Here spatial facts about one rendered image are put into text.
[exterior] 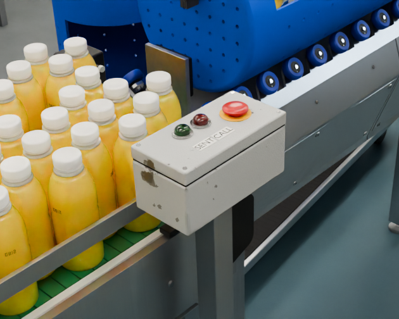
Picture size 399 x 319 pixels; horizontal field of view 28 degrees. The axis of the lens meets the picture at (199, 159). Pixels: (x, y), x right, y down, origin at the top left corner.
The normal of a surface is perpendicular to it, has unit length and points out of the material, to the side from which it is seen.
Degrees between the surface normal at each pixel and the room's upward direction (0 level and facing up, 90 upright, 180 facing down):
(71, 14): 90
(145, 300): 90
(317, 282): 0
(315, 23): 103
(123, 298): 90
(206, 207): 90
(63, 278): 0
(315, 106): 70
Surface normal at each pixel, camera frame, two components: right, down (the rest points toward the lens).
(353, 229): -0.04, -0.84
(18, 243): 0.84, 0.27
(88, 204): 0.70, 0.37
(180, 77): -0.69, 0.42
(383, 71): 0.67, 0.05
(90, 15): -0.27, 0.53
